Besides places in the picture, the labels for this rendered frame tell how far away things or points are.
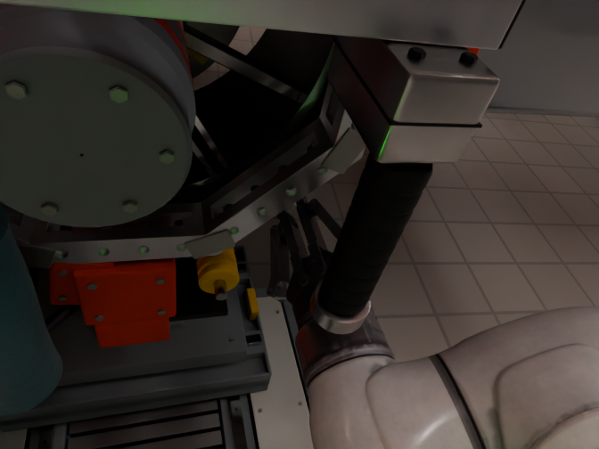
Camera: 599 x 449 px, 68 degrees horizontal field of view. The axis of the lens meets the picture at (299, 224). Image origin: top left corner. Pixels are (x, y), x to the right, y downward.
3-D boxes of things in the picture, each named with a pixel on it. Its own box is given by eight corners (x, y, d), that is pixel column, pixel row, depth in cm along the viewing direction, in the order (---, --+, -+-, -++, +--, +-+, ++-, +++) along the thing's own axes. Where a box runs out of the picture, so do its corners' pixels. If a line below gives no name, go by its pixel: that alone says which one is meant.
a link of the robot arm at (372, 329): (410, 367, 45) (388, 317, 48) (372, 342, 38) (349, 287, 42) (335, 404, 47) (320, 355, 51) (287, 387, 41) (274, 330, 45)
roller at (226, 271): (217, 177, 84) (218, 152, 80) (240, 306, 64) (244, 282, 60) (184, 177, 82) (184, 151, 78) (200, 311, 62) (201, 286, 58)
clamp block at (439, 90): (394, 82, 29) (424, -2, 26) (459, 167, 24) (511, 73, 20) (323, 77, 28) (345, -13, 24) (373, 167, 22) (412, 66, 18)
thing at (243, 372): (241, 265, 121) (244, 241, 114) (266, 392, 97) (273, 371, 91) (34, 281, 106) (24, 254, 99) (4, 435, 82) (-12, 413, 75)
